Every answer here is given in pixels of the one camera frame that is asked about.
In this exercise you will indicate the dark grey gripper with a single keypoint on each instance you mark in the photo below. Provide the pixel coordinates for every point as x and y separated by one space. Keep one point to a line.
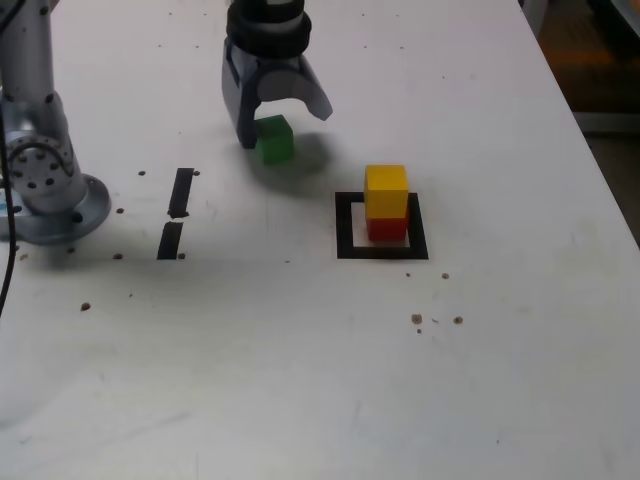
270 62

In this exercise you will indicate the green cube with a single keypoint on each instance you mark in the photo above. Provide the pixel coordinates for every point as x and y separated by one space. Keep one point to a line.
277 145

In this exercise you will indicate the yellow cube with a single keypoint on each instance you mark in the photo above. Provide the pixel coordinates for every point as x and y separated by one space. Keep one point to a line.
385 197

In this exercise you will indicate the red cube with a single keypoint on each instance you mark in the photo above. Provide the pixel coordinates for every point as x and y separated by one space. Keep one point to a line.
385 230

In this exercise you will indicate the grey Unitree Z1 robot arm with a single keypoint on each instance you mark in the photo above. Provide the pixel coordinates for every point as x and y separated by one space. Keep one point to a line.
45 175

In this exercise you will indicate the black tape square outline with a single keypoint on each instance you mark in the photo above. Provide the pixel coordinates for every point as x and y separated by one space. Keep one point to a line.
345 230

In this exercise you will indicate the black tape strip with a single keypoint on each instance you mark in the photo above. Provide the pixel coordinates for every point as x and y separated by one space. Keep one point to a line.
180 192

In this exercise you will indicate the grey metal bar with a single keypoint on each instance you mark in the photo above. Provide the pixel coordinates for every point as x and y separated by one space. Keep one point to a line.
610 121

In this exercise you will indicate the grey metal post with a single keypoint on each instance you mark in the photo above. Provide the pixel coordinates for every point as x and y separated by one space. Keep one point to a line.
535 15

